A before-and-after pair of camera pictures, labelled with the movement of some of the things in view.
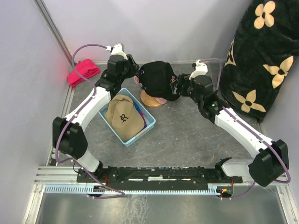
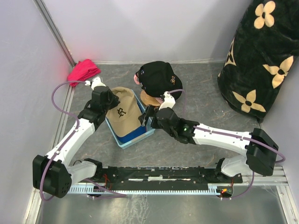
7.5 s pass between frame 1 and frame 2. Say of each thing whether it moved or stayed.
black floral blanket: stayed
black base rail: stayed
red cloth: stayed
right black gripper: moved
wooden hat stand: stayed
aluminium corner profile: stayed
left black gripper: moved
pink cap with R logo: stayed
